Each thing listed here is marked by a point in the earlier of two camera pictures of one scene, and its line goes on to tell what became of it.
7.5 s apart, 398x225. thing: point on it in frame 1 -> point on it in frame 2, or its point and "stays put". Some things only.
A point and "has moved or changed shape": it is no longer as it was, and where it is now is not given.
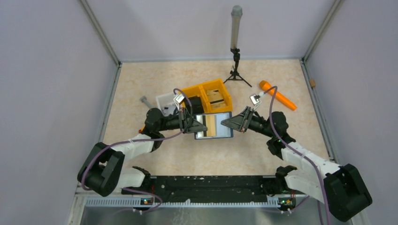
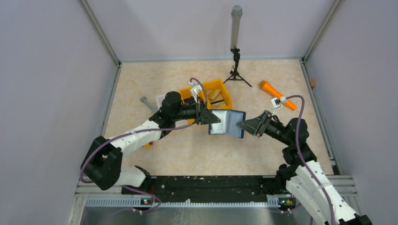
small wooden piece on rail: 312,82 stays put
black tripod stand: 235,75 stays put
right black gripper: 238,122 -> 256,125
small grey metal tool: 143,99 stays put
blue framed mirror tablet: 215,128 has moved or changed shape
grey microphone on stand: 236,12 stays put
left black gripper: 189,123 -> 202,116
